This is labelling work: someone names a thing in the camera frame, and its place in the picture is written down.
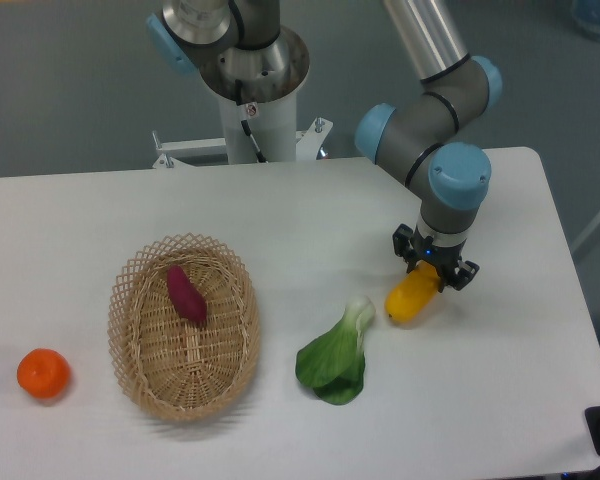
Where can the purple sweet potato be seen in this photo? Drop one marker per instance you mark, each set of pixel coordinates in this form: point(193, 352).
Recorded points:
point(186, 299)

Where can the yellow mango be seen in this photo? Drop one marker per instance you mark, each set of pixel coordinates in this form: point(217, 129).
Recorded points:
point(410, 296)

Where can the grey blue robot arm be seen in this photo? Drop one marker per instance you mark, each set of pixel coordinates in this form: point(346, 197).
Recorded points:
point(416, 145)

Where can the green bok choy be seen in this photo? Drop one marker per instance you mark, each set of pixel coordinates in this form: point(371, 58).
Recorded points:
point(333, 364)

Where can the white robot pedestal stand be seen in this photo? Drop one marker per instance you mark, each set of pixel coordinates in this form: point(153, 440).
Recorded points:
point(256, 93)

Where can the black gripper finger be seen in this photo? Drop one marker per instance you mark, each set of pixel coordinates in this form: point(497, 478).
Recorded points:
point(457, 275)
point(403, 248)

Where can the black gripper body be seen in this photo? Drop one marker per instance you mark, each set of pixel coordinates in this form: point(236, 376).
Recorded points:
point(443, 255)

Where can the orange tangerine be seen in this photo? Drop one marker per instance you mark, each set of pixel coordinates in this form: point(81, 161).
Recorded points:
point(43, 373)

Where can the woven wicker basket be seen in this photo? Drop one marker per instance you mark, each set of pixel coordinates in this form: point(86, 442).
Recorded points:
point(171, 368)

